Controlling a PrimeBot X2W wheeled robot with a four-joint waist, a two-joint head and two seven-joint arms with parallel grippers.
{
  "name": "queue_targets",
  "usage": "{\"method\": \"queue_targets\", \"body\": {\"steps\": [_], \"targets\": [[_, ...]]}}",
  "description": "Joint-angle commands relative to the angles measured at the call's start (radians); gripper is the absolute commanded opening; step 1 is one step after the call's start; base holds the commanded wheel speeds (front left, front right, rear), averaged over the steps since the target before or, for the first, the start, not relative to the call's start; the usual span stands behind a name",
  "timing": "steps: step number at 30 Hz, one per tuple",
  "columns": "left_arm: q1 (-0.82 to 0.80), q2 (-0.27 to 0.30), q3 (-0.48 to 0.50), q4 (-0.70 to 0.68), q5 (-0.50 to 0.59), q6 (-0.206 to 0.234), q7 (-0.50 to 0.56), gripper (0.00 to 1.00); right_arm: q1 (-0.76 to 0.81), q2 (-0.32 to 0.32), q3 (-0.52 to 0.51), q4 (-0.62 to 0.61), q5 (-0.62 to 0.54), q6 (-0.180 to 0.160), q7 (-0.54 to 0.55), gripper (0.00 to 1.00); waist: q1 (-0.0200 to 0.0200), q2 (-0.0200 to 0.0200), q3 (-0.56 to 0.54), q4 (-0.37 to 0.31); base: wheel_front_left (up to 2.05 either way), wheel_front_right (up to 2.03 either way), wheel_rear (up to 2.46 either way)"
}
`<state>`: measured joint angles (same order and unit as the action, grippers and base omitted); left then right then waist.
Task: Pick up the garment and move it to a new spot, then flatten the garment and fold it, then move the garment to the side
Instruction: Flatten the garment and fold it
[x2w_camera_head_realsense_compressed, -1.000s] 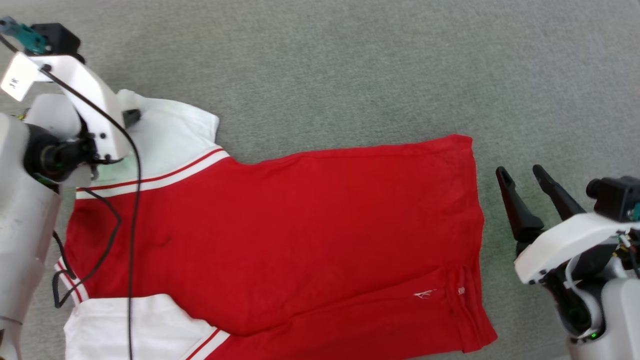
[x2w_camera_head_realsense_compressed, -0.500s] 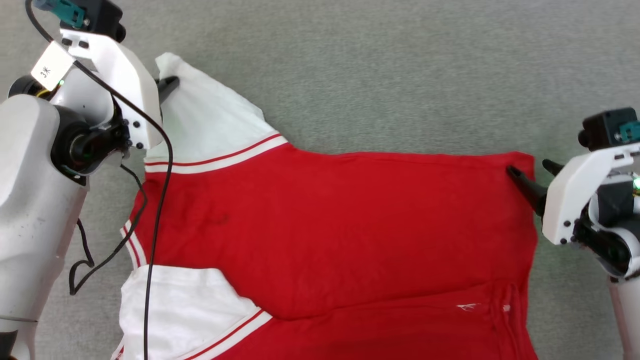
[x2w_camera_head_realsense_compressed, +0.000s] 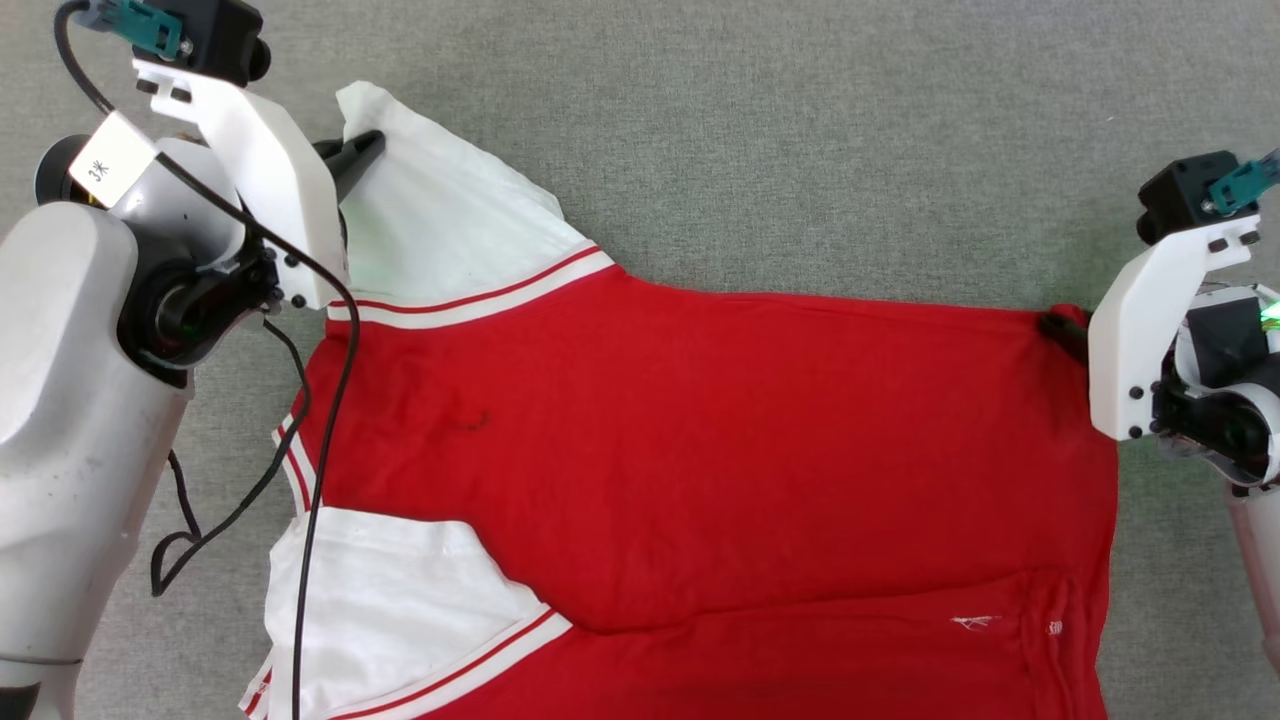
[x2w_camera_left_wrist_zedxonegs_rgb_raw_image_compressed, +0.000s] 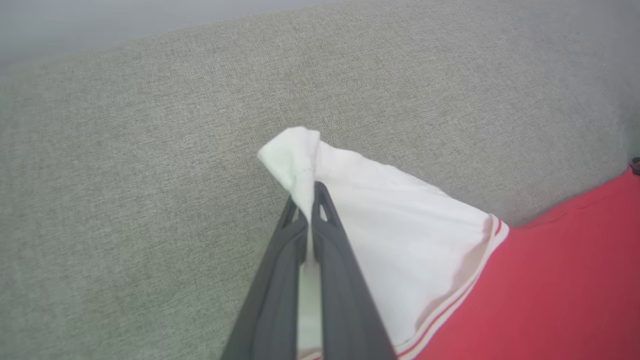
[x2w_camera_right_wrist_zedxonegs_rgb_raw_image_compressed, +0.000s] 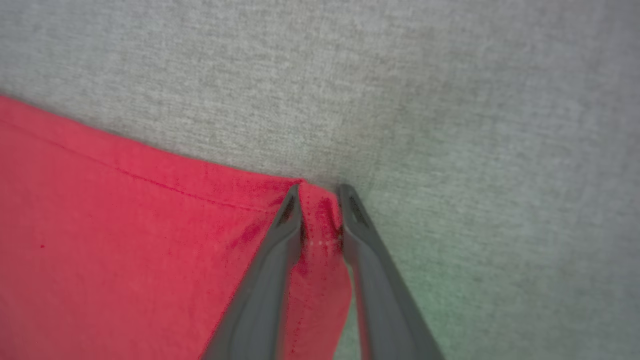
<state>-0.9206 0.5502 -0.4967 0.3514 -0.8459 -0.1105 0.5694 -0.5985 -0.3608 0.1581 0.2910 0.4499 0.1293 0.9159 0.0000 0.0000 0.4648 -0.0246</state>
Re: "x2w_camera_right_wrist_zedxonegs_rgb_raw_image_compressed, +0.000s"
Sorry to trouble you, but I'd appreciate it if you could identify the red and white basketball jersey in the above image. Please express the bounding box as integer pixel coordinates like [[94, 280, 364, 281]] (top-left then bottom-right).
[[0, 95, 353, 360]]

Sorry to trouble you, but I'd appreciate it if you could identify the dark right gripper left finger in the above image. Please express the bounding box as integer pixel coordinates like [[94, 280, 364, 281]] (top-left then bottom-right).
[[200, 183, 304, 360]]

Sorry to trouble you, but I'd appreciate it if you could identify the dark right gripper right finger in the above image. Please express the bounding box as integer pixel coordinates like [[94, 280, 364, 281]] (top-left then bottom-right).
[[339, 184, 446, 360]]

